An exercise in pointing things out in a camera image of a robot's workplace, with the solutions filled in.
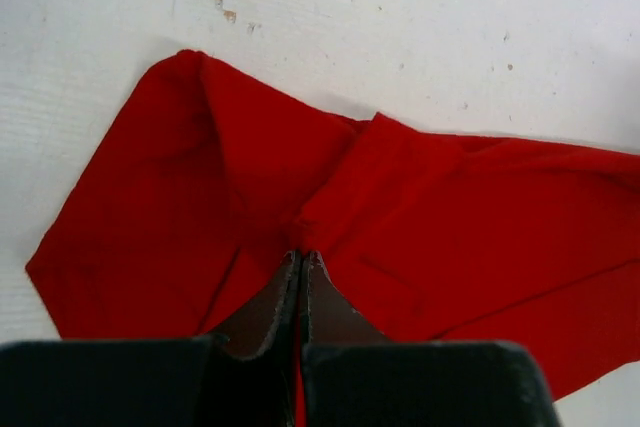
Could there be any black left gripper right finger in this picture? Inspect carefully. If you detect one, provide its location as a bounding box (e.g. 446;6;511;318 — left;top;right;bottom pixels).
300;251;560;426

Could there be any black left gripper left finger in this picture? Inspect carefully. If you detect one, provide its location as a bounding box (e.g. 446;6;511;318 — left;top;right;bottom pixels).
1;252;301;426

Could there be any red t-shirt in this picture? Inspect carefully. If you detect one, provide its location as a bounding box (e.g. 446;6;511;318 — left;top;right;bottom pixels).
26;50;639;397

